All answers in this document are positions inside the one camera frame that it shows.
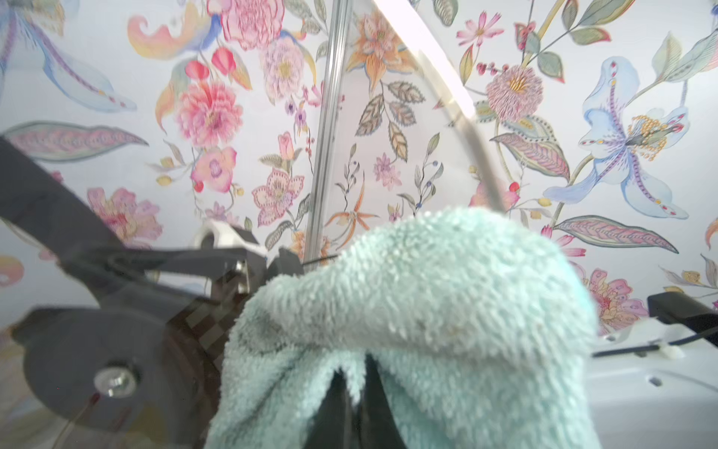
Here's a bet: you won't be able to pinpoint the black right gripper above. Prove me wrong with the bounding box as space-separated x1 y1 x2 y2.
190 274 337 448

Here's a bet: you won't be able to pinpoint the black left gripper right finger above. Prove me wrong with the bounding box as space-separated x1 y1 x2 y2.
358 355 407 449

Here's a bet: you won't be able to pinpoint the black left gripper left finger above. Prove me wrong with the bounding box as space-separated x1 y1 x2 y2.
303 372 359 449

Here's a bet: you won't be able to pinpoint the mint green terry cloth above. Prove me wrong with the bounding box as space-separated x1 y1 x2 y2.
206 208 599 448

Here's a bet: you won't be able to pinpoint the glass pot lid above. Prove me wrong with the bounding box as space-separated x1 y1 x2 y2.
0 0 509 449

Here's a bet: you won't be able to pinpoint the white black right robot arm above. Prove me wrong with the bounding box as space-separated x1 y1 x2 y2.
207 247 717 448

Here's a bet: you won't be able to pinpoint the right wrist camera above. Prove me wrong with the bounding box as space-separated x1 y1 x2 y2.
190 220 267 256

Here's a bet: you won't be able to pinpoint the right aluminium corner post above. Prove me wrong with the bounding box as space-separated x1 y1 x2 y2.
305 0 353 263

